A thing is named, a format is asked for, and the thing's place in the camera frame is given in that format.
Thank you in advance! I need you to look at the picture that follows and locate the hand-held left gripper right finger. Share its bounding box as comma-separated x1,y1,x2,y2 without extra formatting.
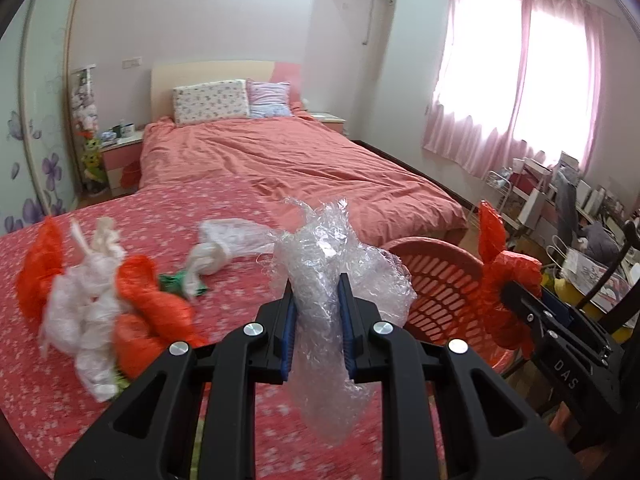
337,272,583,480

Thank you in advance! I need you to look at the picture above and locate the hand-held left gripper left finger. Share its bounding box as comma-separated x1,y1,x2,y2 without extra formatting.
55,280,301,480

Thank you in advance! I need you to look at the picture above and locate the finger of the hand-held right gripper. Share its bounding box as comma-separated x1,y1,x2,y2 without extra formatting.
501,280,574,341

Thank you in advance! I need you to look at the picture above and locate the orange plastic bag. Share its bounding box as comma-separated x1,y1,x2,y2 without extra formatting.
472,200,543,361
16,216,67,322
112,255,210,382

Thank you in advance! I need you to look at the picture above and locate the clear bubble wrap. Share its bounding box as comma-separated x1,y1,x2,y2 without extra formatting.
257,197,418,448

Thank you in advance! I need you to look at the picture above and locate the orange plastic laundry basket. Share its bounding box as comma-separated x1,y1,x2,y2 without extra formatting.
380,237,526,378

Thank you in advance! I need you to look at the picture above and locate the white knotted plastic bag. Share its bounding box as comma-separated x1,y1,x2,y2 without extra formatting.
184,219,282,302

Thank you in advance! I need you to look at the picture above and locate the green wrapper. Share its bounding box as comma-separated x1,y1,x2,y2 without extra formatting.
159,270,210,302

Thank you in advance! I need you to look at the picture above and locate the yellow round tub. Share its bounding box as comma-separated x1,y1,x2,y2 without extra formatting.
551,272,640,343

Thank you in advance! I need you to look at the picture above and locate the grey garment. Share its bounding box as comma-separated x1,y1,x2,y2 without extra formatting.
554,172,582,234

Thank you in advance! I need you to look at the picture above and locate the dark wooden chair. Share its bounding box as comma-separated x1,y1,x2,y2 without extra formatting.
570,219,640,343

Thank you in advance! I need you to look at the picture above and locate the bed with salmon duvet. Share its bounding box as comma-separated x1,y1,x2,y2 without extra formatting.
137,102,469,247

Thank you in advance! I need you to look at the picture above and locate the pink and white nightstand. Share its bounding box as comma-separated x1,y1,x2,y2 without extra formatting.
300,111,347,137
100,130,147,199

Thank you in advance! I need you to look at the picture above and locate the pink curtain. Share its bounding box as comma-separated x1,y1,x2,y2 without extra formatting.
422,0,609,182

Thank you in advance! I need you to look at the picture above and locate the pink striped pillow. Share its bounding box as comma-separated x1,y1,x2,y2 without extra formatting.
246,79,293,119

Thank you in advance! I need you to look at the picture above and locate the white floral pillow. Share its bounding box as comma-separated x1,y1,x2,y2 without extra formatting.
172,79,251,126

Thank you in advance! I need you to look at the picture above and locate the beige and pink headboard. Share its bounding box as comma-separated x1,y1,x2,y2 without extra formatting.
150,60,306,122

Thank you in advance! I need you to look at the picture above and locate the hanging column of plush toys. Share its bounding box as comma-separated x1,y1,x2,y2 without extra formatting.
70,66,109,196

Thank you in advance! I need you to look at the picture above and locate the wardrobe with flower print doors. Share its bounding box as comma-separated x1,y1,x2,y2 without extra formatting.
0,0,84,236

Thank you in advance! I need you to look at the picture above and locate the white wire rack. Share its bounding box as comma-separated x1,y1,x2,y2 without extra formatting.
481,169,516,213

